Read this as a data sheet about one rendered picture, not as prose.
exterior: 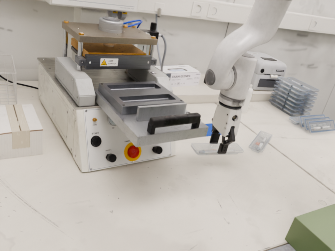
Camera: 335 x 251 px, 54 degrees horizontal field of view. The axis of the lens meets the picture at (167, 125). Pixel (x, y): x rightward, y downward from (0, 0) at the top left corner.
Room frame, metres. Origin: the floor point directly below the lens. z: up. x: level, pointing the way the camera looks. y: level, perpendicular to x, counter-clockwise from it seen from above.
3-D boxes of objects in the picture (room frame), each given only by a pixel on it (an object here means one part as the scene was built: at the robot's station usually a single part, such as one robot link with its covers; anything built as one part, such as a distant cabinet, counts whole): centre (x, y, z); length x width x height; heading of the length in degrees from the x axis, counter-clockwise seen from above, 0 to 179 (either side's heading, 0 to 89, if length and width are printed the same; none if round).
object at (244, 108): (1.54, -0.35, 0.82); 0.05 x 0.05 x 0.14
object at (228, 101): (0.99, -0.19, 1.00); 0.09 x 0.08 x 0.03; 24
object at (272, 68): (1.91, -0.47, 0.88); 0.25 x 0.20 x 0.17; 26
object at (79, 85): (0.96, 0.32, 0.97); 0.25 x 0.05 x 0.07; 37
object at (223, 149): (0.95, -0.20, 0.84); 0.03 x 0.03 x 0.07; 24
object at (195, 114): (0.75, -0.02, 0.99); 0.15 x 0.02 x 0.04; 127
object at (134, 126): (0.86, 0.07, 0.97); 0.30 x 0.22 x 0.08; 37
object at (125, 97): (0.89, 0.09, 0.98); 0.20 x 0.17 x 0.03; 127
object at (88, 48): (1.10, 0.24, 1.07); 0.22 x 0.17 x 0.10; 127
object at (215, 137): (1.03, -0.17, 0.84); 0.03 x 0.03 x 0.07; 24
